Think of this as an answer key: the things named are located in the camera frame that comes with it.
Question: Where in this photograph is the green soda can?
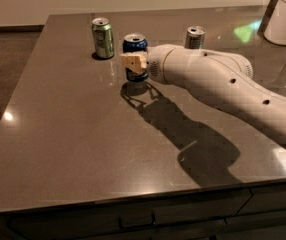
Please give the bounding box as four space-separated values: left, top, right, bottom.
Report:
91 17 114 59

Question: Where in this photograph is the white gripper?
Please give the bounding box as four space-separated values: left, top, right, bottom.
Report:
121 44 176 84

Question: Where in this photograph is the dark right cabinet drawer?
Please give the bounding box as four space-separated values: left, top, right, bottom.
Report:
215 183 286 240

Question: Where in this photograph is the dark cabinet drawer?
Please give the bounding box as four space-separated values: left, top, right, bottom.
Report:
215 183 286 240
9 190 251 240

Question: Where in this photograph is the dark cabinet drawer front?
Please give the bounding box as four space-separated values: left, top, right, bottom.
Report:
9 190 251 240

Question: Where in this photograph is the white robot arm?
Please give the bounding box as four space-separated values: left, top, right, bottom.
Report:
121 44 286 148

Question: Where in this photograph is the blue pepsi can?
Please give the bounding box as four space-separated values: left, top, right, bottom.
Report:
122 33 148 82

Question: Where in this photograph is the tall silver can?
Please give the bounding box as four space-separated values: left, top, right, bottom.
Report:
185 26 206 49

